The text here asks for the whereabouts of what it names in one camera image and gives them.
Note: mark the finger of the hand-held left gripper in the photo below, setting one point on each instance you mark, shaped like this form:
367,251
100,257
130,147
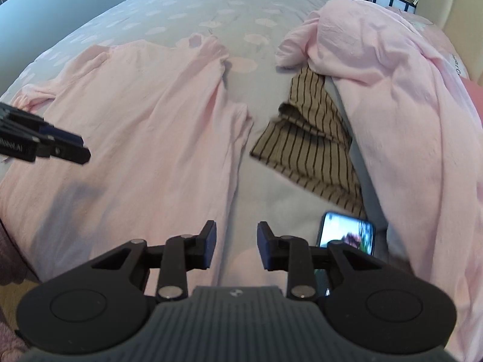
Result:
68,154
60,137

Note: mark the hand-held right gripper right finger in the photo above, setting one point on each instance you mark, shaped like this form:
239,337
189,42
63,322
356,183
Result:
263,247

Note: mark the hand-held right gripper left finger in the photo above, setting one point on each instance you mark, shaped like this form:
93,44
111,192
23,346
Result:
210,243

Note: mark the pink long-sleeve shirt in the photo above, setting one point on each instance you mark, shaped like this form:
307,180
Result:
151,139

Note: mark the smartphone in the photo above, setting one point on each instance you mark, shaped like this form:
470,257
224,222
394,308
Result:
347,233

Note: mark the brown striped garment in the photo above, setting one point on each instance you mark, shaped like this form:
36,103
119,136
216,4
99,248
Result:
313,147

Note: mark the mauve fuzzy cloth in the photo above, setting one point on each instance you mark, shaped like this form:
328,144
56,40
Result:
9,290

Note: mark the grey polka dot bedspread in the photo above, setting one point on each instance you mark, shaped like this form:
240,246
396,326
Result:
181,11

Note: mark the pink pajama pants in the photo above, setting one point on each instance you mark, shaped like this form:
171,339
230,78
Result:
407,120

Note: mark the pale printed pillow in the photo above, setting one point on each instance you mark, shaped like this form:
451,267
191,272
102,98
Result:
458,64

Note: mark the beige padded headboard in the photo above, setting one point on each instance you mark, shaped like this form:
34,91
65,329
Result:
456,3

